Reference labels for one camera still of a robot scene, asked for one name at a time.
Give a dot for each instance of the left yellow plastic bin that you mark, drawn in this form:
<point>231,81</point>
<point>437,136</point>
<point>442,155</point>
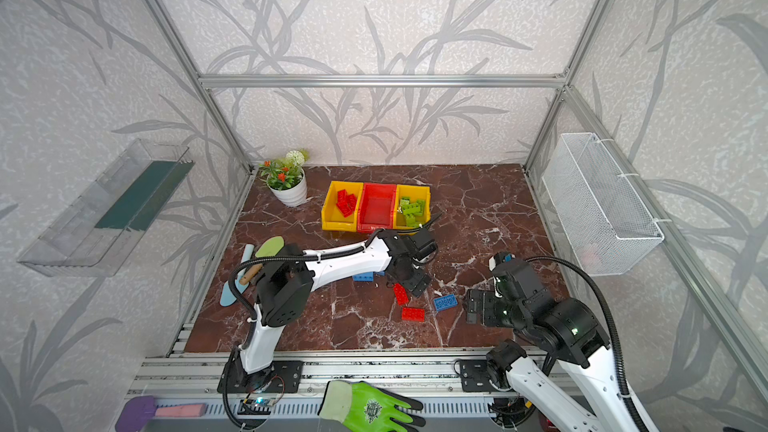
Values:
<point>331,217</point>

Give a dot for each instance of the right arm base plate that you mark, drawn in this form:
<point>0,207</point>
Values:
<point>474,375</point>

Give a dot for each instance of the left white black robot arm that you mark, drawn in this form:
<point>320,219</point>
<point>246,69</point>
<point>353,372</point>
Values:
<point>274,291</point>

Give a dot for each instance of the right yellow plastic bin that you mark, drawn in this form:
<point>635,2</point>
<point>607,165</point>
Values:
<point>413,193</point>

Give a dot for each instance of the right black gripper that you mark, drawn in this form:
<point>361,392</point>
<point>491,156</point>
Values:
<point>477,306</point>

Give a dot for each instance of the blue lego brick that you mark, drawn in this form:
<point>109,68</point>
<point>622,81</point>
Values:
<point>364,277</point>
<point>446,302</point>

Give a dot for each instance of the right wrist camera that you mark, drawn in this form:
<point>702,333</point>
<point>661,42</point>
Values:
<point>499,258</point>

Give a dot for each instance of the red lego brick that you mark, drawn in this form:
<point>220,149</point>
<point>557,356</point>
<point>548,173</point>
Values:
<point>346,209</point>
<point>350,199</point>
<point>343,196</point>
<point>412,314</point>
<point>401,295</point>

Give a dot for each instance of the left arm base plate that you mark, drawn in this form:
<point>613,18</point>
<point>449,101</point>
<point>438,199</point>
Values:
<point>279,377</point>

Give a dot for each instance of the yellow plastic bin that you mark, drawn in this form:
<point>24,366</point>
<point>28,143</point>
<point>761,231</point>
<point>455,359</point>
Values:
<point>413,193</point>
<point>331,217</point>

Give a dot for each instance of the clear acrylic wall shelf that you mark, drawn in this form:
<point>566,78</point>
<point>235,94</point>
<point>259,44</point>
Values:
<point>96,234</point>

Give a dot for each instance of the green garden shovel wooden handle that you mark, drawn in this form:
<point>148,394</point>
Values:
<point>269,248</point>

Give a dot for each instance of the red plastic bin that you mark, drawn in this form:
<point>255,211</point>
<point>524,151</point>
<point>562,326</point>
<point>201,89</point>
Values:
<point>376,209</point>

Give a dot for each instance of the white wire mesh basket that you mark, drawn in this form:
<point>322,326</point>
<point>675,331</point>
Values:
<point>608,226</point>

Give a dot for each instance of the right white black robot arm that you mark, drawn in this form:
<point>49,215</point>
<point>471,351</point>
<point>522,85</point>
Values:
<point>582,384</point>

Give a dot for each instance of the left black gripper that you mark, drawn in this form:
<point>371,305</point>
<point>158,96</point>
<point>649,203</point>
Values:
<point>414,279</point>

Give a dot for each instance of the red lego brick bottom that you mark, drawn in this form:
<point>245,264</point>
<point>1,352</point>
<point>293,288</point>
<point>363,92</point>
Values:
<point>412,314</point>

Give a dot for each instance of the green work glove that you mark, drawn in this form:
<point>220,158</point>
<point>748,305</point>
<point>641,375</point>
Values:
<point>360,406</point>

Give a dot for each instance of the potted plant white pot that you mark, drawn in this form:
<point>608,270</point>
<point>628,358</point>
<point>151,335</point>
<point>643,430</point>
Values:
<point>286,178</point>

